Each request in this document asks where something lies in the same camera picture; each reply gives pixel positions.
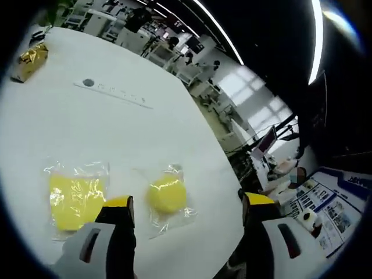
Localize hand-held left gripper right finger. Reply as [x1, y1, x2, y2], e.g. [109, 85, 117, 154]
[228, 188, 332, 279]

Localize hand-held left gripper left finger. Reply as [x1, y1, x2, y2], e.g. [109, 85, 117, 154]
[48, 195, 138, 279]

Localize square yellow silicone block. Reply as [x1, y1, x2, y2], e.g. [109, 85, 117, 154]
[42, 159, 110, 242]

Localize round yellow silicone block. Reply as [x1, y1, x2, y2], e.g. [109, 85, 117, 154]
[141, 162, 199, 239]

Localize small white round device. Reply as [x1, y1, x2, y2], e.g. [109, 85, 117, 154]
[298, 210, 318, 231]

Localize blue white information board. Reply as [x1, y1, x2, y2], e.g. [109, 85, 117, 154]
[278, 166, 367, 259]

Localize monitor with red screen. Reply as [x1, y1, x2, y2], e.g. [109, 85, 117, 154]
[251, 127, 277, 160]

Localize gold foil box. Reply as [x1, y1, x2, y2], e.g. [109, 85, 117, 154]
[10, 42, 49, 84]

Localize long curved ceiling light strip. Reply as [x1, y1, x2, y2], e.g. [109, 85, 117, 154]
[307, 0, 326, 85]

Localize straight ceiling light strip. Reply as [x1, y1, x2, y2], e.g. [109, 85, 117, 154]
[192, 0, 245, 65]

